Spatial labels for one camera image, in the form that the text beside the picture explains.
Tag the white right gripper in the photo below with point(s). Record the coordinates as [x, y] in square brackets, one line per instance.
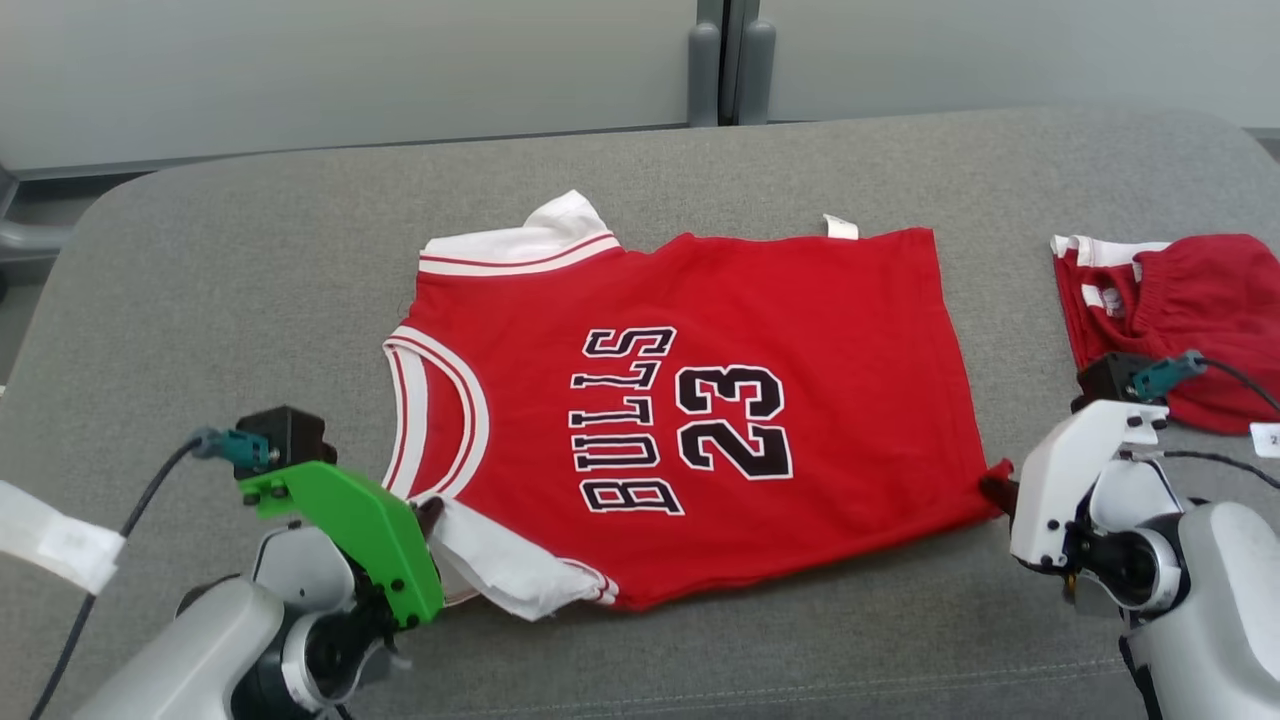
[1060, 480]

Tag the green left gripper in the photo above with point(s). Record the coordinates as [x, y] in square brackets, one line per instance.
[370, 540]

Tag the red Bulls 23 jersey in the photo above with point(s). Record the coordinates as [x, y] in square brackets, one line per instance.
[850, 380]

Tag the red shorts white trim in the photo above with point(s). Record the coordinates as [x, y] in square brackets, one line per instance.
[1210, 300]

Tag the small white printed tag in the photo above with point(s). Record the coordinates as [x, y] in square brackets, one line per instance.
[1268, 440]

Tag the grey fabric sofa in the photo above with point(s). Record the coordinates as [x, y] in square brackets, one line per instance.
[250, 300]

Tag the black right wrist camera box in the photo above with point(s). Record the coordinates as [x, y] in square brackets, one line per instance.
[1105, 380]

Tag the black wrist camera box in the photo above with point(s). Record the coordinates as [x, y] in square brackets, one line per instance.
[290, 435]
[1105, 380]

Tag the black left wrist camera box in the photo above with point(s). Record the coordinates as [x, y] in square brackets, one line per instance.
[290, 435]

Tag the grey metal tube frame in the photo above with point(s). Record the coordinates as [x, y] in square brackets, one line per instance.
[30, 238]

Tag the grey partition post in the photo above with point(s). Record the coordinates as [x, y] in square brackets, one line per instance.
[730, 60]

